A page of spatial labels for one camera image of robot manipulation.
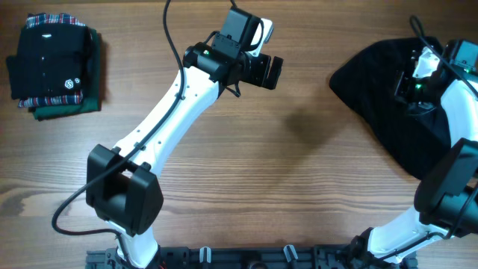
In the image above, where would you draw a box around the black knit skirt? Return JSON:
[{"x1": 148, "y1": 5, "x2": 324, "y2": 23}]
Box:
[{"x1": 329, "y1": 37, "x2": 450, "y2": 180}]

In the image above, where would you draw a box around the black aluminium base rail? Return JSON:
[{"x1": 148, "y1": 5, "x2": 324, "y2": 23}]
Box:
[{"x1": 85, "y1": 244, "x2": 418, "y2": 269}]

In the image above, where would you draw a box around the plaid folded shirt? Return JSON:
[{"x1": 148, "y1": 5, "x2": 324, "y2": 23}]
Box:
[{"x1": 19, "y1": 13, "x2": 86, "y2": 107}]

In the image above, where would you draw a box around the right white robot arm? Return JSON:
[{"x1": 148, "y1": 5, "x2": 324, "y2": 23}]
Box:
[{"x1": 329, "y1": 37, "x2": 477, "y2": 268}]

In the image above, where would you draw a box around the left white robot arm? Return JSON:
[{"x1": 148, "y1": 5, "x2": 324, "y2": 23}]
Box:
[{"x1": 86, "y1": 42, "x2": 283, "y2": 268}]

